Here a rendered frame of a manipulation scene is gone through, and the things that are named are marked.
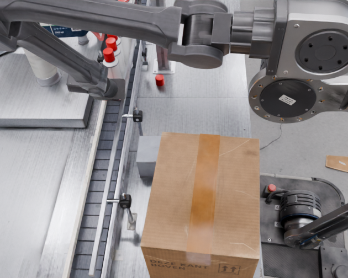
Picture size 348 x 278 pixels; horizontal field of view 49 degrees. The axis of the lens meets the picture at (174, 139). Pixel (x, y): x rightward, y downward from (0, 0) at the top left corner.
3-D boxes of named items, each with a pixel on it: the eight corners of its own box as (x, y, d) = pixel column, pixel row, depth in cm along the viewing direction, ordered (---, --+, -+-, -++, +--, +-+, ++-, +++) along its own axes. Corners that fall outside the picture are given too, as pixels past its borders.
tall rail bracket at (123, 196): (113, 215, 114) (102, 188, 101) (137, 217, 114) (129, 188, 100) (111, 226, 112) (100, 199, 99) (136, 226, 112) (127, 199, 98)
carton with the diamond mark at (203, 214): (168, 185, 117) (162, 131, 96) (248, 192, 114) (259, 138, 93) (152, 286, 99) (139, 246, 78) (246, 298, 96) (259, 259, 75)
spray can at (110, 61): (110, 91, 139) (99, 47, 122) (125, 89, 139) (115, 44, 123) (111, 102, 135) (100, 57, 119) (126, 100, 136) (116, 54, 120)
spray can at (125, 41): (123, 60, 148) (114, 15, 132) (135, 63, 147) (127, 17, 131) (117, 69, 146) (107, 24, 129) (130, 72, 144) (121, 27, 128)
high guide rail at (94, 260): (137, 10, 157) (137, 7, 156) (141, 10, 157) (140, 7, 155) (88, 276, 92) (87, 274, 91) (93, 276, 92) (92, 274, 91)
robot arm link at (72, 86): (99, 94, 104) (103, 63, 105) (57, 89, 104) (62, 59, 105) (107, 103, 116) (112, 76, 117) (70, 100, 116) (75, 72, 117)
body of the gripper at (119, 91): (94, 79, 124) (88, 76, 116) (125, 79, 123) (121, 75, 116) (94, 99, 124) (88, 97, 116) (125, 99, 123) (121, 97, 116)
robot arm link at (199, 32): (239, 44, 63) (242, 13, 63) (177, 40, 64) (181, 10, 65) (237, 63, 72) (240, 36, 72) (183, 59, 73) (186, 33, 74)
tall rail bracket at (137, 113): (126, 136, 132) (118, 103, 119) (147, 136, 132) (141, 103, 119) (125, 143, 130) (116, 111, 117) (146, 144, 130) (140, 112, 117)
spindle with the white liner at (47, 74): (40, 70, 148) (10, 0, 124) (63, 70, 147) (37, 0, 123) (34, 86, 142) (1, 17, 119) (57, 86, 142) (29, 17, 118)
